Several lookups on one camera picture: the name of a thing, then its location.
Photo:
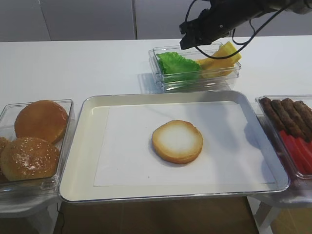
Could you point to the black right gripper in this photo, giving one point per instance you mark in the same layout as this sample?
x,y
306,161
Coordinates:
x,y
221,18

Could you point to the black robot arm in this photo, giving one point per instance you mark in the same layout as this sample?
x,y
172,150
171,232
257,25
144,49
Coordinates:
x,y
277,6

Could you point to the green lettuce stack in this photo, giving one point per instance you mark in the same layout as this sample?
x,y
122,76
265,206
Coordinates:
x,y
176,68

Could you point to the clear lettuce cheese container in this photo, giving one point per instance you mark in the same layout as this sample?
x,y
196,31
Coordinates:
x,y
200,84

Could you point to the yellow cheese slices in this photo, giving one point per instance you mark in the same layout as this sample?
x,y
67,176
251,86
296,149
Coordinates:
x,y
212,68

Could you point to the bottom bun half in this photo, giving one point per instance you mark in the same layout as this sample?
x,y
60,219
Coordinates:
x,y
177,141

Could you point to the silver metal tray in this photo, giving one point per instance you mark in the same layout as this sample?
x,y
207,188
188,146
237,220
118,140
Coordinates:
x,y
77,183

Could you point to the brown meat patty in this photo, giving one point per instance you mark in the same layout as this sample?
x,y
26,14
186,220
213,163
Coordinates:
x,y
300,128
283,115
304,111
266,104

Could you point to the white paper sheet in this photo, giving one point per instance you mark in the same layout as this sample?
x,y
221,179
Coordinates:
x,y
231,153

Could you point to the clear patty tomato container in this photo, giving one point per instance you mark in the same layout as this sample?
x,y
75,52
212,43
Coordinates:
x,y
301,181

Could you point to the red tomato slice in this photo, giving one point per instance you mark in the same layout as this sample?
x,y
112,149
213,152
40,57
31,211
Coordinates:
x,y
309,147
298,153
305,154
292,151

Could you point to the plain brown bun top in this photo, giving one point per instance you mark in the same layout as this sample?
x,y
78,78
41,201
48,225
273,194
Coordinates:
x,y
42,119

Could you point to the clear bun container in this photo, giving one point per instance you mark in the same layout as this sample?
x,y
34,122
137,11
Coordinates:
x,y
40,185

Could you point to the sesame bun right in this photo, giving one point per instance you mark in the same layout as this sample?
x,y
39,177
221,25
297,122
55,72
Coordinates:
x,y
28,158

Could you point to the sesame bun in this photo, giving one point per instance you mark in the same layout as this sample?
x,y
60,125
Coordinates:
x,y
3,143
28,158

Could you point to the sesame bun left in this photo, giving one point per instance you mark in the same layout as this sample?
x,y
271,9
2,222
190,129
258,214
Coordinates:
x,y
3,143

